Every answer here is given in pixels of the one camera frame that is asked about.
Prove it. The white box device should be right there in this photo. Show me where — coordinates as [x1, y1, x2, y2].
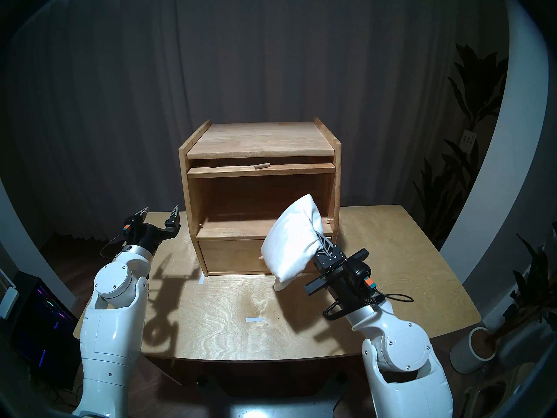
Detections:
[0, 287, 19, 320]

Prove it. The grey pleated curtain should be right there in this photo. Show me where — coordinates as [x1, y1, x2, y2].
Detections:
[0, 0, 510, 248]

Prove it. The wooden stool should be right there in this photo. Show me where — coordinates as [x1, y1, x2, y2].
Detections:
[461, 363, 536, 418]

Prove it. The dark spiky potted plant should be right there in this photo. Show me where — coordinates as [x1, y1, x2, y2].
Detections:
[492, 221, 557, 348]

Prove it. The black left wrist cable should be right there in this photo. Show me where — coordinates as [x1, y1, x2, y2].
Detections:
[100, 233, 128, 259]

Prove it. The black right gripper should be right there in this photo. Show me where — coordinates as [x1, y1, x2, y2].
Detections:
[305, 232, 375, 311]

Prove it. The wooden cabinet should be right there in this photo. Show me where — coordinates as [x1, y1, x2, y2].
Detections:
[178, 117, 342, 277]

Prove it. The white shirt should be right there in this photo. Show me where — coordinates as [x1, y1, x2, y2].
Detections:
[261, 194, 325, 292]

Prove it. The tall dark leafy plant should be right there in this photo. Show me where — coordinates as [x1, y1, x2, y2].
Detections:
[411, 43, 510, 250]

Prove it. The thick black cable loop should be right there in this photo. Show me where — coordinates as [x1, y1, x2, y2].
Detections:
[323, 299, 368, 321]

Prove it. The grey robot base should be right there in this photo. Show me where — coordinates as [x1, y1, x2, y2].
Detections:
[196, 374, 349, 418]

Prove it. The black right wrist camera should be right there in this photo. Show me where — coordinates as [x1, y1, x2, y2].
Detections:
[347, 258, 375, 293]

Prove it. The white round plant pot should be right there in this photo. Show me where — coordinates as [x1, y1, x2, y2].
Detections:
[450, 327, 497, 375]

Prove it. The white curved partition panel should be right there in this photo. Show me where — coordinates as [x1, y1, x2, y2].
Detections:
[0, 178, 77, 309]
[440, 0, 550, 317]

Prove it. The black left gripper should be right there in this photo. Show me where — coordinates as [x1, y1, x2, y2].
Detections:
[131, 205, 181, 254]

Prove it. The black computer tower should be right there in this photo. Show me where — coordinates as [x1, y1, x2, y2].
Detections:
[9, 271, 81, 389]

